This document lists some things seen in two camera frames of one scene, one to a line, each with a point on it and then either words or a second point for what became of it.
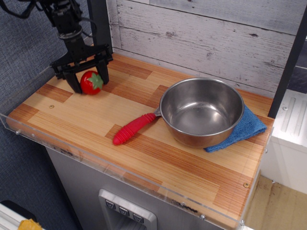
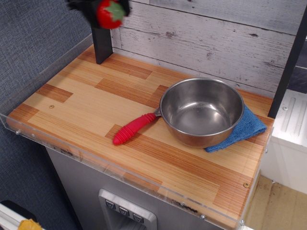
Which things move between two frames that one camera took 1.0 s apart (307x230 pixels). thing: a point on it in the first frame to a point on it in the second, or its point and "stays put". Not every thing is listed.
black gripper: [79, 55] to [89, 7]
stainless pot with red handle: [195, 112] stays put
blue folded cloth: [249, 127] stays put
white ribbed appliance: [284, 161] stays put
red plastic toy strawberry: [90, 83] to [110, 14]
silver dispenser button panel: [117, 213] stays put
